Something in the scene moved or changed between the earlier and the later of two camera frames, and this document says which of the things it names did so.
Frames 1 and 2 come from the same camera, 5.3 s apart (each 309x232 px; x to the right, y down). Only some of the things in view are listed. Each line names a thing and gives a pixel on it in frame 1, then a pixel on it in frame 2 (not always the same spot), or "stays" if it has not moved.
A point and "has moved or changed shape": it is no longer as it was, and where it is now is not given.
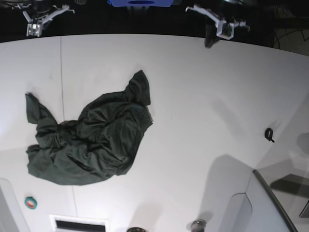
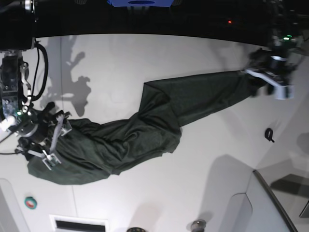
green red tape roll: x=30 y=202 stays
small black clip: x=269 y=132 stays
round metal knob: x=198 y=225 stays
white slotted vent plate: x=75 y=223 stays
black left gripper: x=40 y=9 to x=36 y=129
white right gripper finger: x=224 y=30 to x=277 y=64
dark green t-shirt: x=103 y=141 has moved or changed shape
